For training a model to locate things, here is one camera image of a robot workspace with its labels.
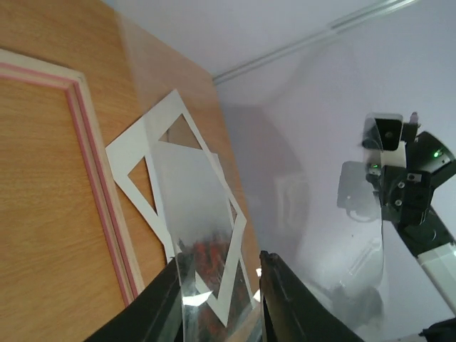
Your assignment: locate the clear acrylic sheet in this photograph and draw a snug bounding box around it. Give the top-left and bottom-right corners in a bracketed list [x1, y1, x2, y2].
[120, 18, 384, 341]

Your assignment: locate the pink wooden picture frame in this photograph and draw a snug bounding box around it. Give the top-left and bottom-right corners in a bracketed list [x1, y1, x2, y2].
[1, 49, 145, 305]

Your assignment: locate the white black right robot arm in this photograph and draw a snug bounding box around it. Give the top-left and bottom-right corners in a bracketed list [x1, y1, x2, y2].
[366, 131, 455, 311]

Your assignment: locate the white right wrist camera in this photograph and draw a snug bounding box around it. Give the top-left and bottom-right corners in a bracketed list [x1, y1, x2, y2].
[361, 112, 420, 170]

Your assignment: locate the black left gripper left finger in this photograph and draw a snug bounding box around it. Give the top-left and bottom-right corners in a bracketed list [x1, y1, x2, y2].
[86, 259, 182, 342]

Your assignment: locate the aluminium wall corner profile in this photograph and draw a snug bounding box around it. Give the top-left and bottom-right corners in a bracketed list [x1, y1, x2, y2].
[212, 0, 418, 86]

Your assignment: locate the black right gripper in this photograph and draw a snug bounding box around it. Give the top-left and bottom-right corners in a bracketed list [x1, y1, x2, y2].
[366, 164, 434, 229]

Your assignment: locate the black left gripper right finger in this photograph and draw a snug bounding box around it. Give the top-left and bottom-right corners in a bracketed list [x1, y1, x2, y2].
[259, 250, 362, 342]

